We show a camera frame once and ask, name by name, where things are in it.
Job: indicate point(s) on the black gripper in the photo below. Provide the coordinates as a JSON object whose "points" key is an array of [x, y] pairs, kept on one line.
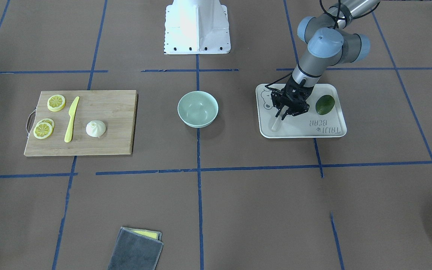
{"points": [[301, 107]]}

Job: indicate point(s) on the white spoon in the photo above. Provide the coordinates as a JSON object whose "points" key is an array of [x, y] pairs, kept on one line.
{"points": [[277, 122]]}

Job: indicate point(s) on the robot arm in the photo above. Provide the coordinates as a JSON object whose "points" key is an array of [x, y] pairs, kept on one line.
{"points": [[327, 45]]}

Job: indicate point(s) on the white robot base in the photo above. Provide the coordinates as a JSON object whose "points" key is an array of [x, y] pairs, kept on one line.
{"points": [[196, 27]]}

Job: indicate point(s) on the light green bowl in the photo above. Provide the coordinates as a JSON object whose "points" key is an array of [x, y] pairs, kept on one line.
{"points": [[198, 109]]}

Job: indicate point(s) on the green avocado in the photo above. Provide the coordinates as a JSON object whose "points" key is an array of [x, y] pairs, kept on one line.
{"points": [[324, 104]]}

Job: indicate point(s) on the wooden cutting board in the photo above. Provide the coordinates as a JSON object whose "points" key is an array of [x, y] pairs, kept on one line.
{"points": [[87, 122]]}

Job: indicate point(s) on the yellow sponge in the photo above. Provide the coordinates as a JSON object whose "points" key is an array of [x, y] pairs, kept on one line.
{"points": [[149, 233]]}

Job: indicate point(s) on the yellow plastic knife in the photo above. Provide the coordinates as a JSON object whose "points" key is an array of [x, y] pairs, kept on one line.
{"points": [[70, 125]]}

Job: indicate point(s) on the single lemon slice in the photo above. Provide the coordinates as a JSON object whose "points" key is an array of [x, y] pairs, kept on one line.
{"points": [[56, 103]]}

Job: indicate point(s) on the metal cutting board handle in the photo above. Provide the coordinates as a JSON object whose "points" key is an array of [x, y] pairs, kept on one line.
{"points": [[29, 122]]}

